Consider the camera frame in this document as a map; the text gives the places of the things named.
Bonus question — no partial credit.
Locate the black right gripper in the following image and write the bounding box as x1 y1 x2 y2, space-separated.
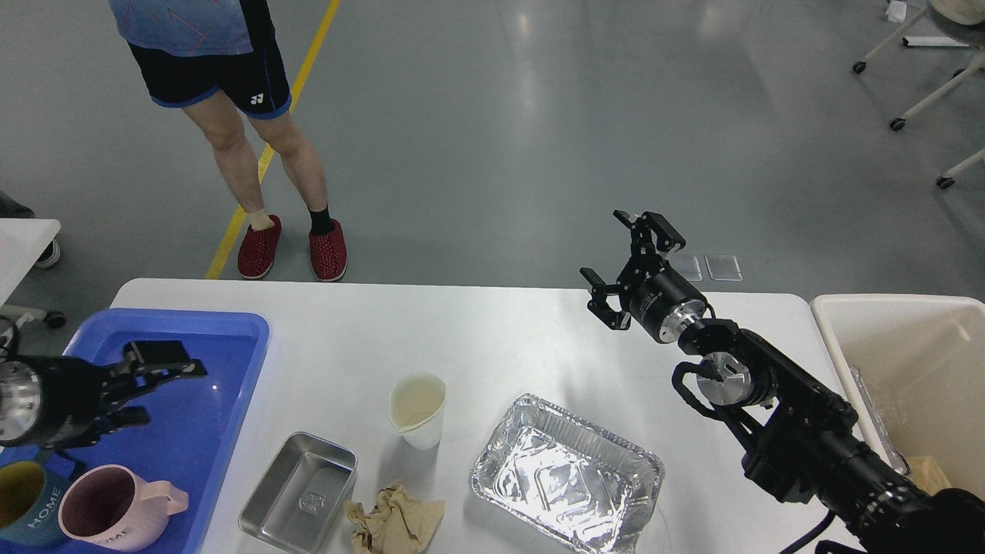
579 209 709 345

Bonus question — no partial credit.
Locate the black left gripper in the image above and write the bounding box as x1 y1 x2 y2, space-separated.
1 340 208 449

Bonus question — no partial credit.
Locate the pink HOME mug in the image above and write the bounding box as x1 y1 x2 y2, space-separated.
58 464 189 552

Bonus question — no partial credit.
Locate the stainless steel rectangular tray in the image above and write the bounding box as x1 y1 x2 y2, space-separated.
239 432 358 553

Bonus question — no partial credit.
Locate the aluminium foil tray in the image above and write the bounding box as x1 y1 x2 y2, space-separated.
470 393 666 553

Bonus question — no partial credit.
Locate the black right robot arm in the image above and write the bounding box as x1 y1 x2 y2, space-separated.
580 210 984 553

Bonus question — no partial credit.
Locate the blue plastic bin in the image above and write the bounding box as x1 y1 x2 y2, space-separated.
65 309 269 553

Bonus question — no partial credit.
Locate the blue HOME mug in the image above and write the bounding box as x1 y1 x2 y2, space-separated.
1 450 71 549

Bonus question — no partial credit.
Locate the white side table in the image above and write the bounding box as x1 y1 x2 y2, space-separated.
1 219 65 329

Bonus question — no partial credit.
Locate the white paper cup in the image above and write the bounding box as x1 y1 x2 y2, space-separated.
389 372 446 450

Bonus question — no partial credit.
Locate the crumpled brown paper napkin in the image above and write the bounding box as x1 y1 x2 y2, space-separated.
344 480 446 553

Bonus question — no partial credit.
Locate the beige plastic waste bin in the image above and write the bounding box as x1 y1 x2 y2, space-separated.
810 294 984 496

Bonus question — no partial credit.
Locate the white rolling chair base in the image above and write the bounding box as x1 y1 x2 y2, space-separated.
852 0 985 190

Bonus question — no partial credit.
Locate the person in blue shirt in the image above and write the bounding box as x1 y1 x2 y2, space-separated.
109 1 348 282

